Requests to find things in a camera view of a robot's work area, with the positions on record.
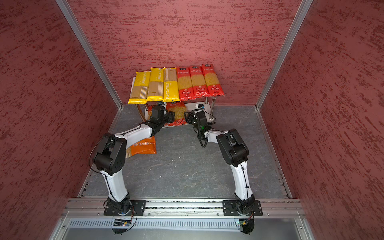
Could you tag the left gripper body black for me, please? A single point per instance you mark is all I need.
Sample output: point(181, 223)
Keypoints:
point(167, 118)

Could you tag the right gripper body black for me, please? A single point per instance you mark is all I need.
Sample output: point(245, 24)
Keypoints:
point(193, 120)

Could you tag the red macaroni bag small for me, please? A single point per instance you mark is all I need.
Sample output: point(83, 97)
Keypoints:
point(179, 109)

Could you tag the yellow spaghetti bag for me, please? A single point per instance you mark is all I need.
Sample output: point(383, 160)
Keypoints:
point(156, 85)
point(171, 90)
point(139, 91)

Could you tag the red spaghetti bag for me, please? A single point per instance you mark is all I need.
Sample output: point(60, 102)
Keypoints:
point(212, 81)
point(198, 82)

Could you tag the clear labelled spaghetti bag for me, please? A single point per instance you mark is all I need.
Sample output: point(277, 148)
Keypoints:
point(186, 91)

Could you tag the red macaroni bag large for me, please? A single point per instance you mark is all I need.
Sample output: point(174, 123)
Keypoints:
point(149, 112)

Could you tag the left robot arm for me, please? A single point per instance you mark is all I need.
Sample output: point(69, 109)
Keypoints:
point(109, 156)

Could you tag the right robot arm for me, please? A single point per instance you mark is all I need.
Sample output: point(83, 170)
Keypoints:
point(234, 151)

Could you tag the white two-tier shelf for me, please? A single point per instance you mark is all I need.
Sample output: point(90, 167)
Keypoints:
point(190, 106)

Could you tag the orange pastatime macaroni bag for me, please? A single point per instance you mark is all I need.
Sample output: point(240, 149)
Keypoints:
point(146, 146)

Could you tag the left corner aluminium post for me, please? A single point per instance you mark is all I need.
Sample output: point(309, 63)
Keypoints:
point(79, 33)

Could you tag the corner aluminium post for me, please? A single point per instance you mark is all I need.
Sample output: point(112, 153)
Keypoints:
point(290, 37)
point(79, 33)

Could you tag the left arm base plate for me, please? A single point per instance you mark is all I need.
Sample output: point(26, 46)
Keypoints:
point(124, 208)

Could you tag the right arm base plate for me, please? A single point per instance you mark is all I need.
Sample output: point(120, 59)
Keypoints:
point(238, 208)

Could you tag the aluminium rail front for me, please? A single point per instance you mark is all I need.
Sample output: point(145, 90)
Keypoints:
point(188, 208)

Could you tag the right corner aluminium post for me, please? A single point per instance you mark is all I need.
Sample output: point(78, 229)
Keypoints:
point(290, 37)

